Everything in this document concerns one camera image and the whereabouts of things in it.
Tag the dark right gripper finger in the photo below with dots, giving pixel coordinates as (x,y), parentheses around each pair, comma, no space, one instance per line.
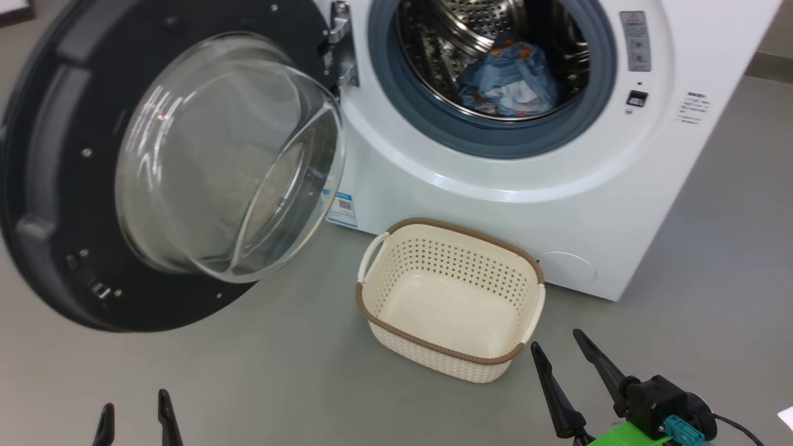
(598,359)
(557,396)

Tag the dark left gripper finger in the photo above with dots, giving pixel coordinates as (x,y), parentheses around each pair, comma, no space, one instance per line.
(104,427)
(168,424)

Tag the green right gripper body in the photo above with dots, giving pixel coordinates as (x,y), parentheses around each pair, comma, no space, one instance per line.
(629,435)

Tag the black round glass washer door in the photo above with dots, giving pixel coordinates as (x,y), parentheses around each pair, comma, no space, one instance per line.
(56,186)

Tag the cream garment with black lines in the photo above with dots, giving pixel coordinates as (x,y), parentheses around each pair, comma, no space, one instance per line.
(517,96)

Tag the blue bear print garment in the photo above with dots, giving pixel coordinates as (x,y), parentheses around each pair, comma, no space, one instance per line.
(489,71)

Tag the white front-load washing machine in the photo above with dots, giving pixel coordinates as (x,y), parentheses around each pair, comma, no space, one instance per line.
(557,204)

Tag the cream perforated laundry basket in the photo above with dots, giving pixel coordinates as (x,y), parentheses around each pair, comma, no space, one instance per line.
(452,310)

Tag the blue energy label sticker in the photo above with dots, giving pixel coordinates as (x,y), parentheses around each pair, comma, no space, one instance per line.
(342,209)

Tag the grey warning sticker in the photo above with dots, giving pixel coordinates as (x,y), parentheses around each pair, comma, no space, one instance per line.
(635,40)

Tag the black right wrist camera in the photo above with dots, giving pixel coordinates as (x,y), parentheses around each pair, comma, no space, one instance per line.
(657,396)

